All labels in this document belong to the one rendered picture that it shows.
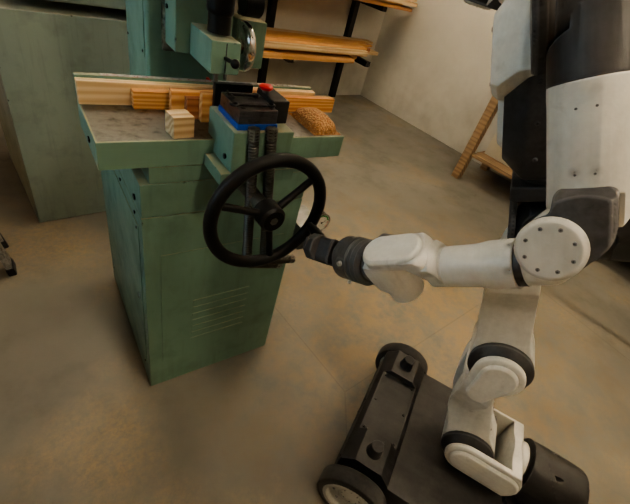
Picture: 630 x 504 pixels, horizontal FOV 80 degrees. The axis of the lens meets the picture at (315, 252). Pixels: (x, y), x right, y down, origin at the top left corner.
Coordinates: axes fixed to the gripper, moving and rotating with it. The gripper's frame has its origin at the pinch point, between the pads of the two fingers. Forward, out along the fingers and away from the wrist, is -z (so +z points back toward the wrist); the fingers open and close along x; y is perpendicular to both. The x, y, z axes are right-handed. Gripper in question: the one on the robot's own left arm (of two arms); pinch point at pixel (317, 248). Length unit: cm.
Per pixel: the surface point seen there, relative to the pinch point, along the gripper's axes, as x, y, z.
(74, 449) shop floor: -23, -77, -51
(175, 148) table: -32.0, 10.5, -15.5
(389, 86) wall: 222, 218, -262
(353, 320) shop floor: 75, -23, -57
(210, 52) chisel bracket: -31.1, 33.2, -17.6
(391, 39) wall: 199, 260, -256
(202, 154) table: -26.1, 11.8, -16.4
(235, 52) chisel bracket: -26.3, 36.0, -16.9
